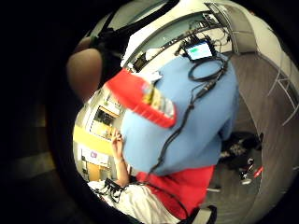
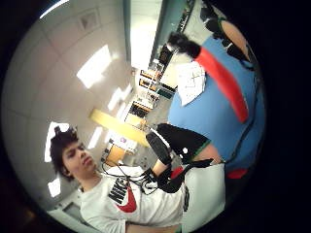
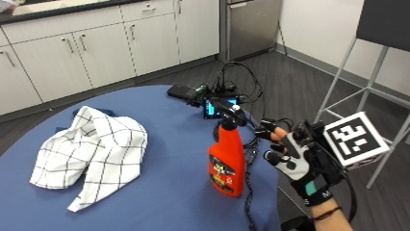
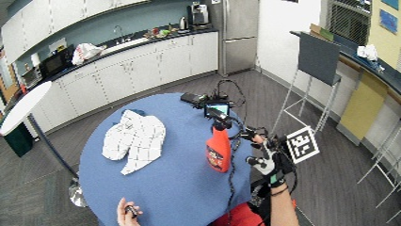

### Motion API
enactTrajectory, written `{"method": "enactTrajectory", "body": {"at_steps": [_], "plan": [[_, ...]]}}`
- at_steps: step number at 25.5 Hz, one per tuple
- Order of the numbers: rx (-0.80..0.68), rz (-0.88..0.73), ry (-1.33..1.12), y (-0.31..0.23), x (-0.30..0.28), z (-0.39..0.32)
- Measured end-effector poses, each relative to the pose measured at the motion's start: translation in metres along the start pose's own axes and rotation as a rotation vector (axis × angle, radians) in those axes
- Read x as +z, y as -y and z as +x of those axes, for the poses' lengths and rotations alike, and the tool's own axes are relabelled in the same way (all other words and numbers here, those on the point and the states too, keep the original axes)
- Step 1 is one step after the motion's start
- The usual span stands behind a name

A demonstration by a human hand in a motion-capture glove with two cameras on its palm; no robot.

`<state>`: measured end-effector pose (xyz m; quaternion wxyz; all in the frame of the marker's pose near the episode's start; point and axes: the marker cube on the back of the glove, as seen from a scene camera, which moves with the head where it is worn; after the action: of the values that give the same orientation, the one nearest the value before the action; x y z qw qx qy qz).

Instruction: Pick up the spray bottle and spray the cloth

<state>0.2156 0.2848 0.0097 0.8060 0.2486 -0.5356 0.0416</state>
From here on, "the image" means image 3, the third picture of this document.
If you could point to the orange spray bottle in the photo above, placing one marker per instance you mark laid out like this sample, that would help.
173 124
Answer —
227 160

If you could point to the small screen device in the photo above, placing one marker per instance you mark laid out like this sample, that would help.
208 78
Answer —
212 109

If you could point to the white marker cube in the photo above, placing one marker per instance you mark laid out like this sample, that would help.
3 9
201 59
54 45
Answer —
357 138

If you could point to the dark wrist band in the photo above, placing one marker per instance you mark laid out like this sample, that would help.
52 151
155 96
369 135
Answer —
326 214

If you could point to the blue tablecloth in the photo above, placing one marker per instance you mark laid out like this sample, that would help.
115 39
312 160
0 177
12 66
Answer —
171 144

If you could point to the black box device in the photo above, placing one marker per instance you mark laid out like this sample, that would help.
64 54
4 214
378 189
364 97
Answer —
181 92

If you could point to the stainless steel appliance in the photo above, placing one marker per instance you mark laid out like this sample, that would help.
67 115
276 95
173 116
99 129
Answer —
252 29

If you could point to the white checked cloth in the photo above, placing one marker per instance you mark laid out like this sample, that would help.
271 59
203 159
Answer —
92 150

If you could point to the white kitchen cabinets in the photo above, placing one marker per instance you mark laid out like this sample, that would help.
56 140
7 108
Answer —
107 48

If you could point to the dark countertop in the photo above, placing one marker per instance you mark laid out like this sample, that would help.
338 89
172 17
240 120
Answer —
55 10

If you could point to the grey frame stool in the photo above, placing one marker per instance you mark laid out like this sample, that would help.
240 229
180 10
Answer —
376 25

